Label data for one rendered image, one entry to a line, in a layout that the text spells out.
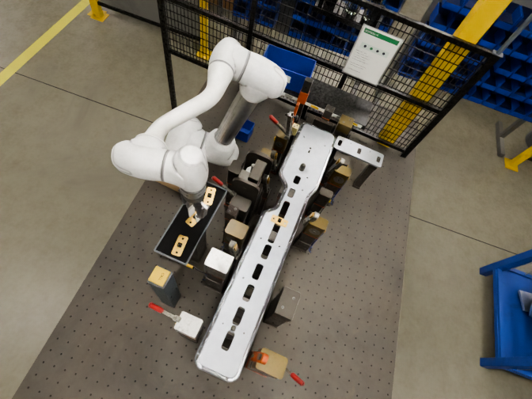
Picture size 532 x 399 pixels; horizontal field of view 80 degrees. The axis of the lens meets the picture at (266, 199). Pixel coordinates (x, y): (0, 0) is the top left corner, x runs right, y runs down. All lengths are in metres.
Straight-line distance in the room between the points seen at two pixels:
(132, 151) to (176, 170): 0.14
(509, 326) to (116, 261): 2.76
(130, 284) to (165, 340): 0.33
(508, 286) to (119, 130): 3.49
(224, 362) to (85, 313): 0.75
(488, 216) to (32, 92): 4.37
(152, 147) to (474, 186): 3.30
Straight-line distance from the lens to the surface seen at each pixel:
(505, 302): 3.18
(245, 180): 1.41
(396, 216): 2.20
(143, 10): 3.93
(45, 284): 2.69
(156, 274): 1.29
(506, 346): 3.07
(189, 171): 0.95
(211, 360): 1.39
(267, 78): 1.36
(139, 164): 1.01
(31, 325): 2.66
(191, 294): 1.73
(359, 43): 2.00
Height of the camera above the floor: 2.39
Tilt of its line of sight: 61 degrees down
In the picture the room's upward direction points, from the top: 19 degrees clockwise
